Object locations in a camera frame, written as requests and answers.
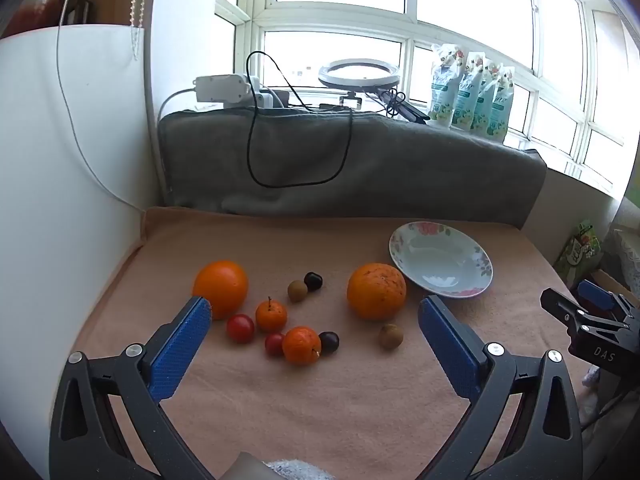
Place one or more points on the dark plum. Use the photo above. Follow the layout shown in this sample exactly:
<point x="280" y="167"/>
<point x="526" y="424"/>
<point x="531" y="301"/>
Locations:
<point x="313" y="281"/>
<point x="329" y="342"/>

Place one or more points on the brown kiwi back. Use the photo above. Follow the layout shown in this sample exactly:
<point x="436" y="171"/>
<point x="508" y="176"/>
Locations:
<point x="297" y="291"/>

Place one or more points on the black tripod stand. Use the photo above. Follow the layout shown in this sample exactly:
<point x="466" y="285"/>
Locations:
<point x="405" y="110"/>

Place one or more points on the smooth large orange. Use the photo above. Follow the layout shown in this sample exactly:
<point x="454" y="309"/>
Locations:
<point x="220" y="285"/>

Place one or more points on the green snack packet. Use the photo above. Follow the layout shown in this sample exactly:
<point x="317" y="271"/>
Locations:
<point x="580" y="255"/>

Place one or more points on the white side panel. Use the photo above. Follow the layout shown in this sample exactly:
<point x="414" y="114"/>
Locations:
<point x="50" y="185"/>

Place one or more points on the peach blanket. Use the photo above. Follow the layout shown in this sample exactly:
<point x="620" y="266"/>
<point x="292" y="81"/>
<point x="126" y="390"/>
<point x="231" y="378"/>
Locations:
<point x="325" y="410"/>

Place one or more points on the brown kiwi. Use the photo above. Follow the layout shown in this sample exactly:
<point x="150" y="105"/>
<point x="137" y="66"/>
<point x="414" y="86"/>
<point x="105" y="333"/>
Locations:
<point x="297" y="291"/>
<point x="390" y="336"/>

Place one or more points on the white lace cloth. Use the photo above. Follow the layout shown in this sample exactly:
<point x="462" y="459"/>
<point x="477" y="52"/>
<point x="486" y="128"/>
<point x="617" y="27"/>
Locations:
<point x="627" y="255"/>

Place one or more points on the floral refill pouch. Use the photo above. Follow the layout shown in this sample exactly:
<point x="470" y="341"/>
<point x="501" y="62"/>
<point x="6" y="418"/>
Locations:
<point x="444" y="90"/>
<point x="485" y="105"/>
<point x="467" y="97"/>
<point x="502" y="110"/>

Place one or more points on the large cherry tomato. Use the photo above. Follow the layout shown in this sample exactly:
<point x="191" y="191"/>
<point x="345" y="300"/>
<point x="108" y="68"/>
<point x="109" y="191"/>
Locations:
<point x="240" y="328"/>

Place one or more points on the tangerine with stem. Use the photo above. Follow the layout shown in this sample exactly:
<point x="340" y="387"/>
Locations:
<point x="271" y="316"/>

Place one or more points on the white plastic device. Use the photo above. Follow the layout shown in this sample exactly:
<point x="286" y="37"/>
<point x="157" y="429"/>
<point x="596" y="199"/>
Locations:
<point x="265" y="96"/>

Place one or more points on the floral white plate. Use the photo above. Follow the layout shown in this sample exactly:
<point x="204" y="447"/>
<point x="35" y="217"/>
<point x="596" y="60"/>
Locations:
<point x="440" y="262"/>

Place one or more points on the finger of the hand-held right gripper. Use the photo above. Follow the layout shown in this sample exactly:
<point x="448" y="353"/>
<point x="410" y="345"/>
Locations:
<point x="557" y="302"/>
<point x="595" y="294"/>

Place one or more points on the rough-skinned large orange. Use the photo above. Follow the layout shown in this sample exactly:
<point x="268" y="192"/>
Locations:
<point x="376" y="291"/>

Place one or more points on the cardboard box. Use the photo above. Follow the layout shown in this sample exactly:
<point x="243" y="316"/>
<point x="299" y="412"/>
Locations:
<point x="612" y="280"/>

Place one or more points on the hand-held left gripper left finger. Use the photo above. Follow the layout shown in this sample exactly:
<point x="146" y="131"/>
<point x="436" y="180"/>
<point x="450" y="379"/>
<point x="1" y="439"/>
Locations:
<point x="175" y="355"/>

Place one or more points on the grey blanket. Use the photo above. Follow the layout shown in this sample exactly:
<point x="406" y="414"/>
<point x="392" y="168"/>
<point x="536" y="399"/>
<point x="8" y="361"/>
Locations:
<point x="400" y="175"/>

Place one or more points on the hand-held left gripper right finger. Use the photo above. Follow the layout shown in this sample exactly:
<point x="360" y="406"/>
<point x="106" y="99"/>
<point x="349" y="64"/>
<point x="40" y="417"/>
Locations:
<point x="450" y="350"/>

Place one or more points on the small cherry tomato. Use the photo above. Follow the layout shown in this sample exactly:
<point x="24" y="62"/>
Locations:
<point x="273" y="344"/>

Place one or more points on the small tangerine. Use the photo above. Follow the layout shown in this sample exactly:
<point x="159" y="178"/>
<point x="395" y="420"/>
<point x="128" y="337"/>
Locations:
<point x="300" y="345"/>

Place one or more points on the brown kiwi front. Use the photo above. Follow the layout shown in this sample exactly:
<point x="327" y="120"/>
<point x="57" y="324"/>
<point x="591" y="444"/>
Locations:
<point x="390" y="336"/>

